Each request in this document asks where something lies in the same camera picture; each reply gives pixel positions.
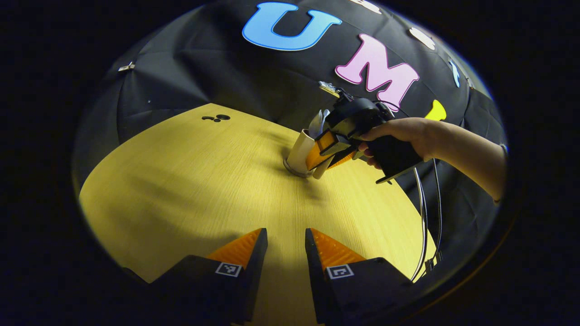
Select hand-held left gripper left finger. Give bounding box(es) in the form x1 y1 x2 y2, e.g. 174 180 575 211
149 228 268 326

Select beige cup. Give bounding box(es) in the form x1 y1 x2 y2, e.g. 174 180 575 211
284 129 337 180

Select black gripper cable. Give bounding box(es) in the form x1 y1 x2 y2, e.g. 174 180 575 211
430 158 444 265
410 165 430 282

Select round brown coaster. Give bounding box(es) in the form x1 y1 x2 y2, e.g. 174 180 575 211
283 158 314 179

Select black backdrop cloth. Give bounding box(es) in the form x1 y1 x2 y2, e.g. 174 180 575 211
72 0 508 236

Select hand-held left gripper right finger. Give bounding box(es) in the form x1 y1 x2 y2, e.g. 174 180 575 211
305 227 417 326

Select white toothpaste tube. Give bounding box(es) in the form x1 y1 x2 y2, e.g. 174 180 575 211
308 113 324 139

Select wooden desktop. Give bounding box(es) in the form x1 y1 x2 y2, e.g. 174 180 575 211
79 103 438 326

